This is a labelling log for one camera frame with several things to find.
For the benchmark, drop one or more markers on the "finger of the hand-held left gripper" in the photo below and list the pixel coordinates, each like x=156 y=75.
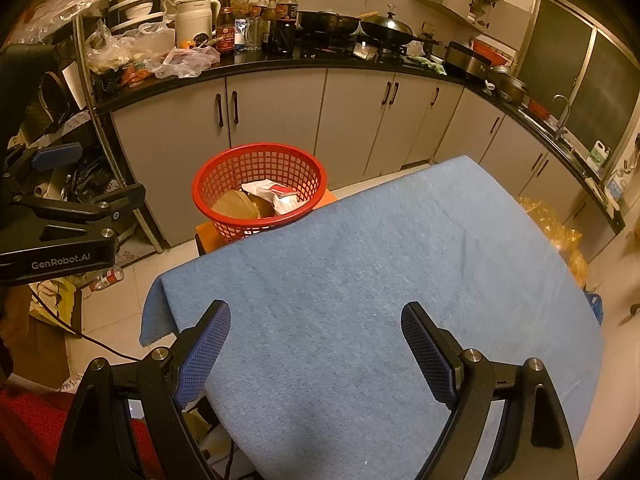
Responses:
x=55 y=156
x=90 y=207

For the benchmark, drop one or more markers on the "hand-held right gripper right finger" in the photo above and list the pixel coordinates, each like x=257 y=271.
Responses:
x=430 y=360

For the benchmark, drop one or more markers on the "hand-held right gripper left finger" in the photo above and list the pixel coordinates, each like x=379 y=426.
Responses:
x=205 y=360

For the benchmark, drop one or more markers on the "red plastic basket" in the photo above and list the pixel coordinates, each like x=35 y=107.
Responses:
x=225 y=175

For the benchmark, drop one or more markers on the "tan plastic box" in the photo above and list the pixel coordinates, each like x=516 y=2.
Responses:
x=235 y=206

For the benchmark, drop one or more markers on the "torn red white packet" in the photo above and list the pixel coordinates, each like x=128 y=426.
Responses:
x=280 y=200

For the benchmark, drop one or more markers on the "steel shelf rack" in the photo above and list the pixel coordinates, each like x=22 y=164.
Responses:
x=100 y=125

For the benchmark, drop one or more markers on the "plastic bottle red cap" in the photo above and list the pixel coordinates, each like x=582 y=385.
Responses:
x=107 y=277

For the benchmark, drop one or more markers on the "brown cardboard box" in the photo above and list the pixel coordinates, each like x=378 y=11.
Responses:
x=35 y=355

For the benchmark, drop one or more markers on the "orange stool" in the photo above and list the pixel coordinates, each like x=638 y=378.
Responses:
x=204 y=230

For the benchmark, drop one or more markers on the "blue tablecloth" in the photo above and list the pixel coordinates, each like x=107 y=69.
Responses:
x=350 y=260

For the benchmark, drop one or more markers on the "clear plastic bag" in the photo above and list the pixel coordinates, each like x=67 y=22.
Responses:
x=65 y=5

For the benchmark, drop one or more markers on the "white plastic bag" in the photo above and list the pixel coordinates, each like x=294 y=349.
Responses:
x=185 y=62
x=150 y=35

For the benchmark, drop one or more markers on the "white bowl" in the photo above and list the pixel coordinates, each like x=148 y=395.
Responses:
x=139 y=11

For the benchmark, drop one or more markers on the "yellow plastic bag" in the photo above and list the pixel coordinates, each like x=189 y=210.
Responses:
x=550 y=230

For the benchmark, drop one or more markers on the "red cloth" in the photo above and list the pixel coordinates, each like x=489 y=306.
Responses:
x=25 y=440

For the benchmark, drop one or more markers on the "white electric kettle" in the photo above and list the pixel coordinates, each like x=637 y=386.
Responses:
x=192 y=20

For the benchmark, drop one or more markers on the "grey kitchen base cabinets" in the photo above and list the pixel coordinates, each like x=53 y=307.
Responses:
x=280 y=120

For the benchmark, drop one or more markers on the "red label sauce bottle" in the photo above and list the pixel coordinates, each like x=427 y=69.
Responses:
x=226 y=30

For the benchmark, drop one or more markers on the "small blue white carton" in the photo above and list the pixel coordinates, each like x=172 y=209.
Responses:
x=240 y=35

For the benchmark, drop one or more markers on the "glass cup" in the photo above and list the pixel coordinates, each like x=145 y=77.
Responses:
x=252 y=35

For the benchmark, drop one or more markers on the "black kitchen countertop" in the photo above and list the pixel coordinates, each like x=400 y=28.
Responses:
x=280 y=60

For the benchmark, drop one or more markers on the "brown sauce bottle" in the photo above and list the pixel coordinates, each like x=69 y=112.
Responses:
x=269 y=15

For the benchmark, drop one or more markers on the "dark bottle yellow cap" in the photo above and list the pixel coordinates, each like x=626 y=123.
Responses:
x=285 y=25

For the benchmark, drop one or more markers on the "white jug green label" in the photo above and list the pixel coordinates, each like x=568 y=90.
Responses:
x=599 y=155

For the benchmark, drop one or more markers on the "steel faucet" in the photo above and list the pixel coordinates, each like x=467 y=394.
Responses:
x=562 y=115

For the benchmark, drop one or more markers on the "steel pot with lid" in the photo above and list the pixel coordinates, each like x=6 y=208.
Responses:
x=510 y=85

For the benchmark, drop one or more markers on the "black gas stove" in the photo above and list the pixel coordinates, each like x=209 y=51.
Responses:
x=340 y=47

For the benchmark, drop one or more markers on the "green cloth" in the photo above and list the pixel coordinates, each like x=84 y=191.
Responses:
x=425 y=62

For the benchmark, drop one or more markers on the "black open wok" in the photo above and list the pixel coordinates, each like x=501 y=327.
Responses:
x=325 y=22

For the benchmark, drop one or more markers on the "steel cooking pot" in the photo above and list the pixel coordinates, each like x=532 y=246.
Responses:
x=467 y=62

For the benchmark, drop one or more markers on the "red basin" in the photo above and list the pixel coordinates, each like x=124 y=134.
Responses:
x=492 y=50

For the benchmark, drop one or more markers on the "black wok with lid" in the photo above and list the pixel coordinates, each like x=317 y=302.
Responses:
x=387 y=27

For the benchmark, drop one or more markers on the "dark kitchen window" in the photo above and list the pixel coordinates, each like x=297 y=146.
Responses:
x=560 y=50

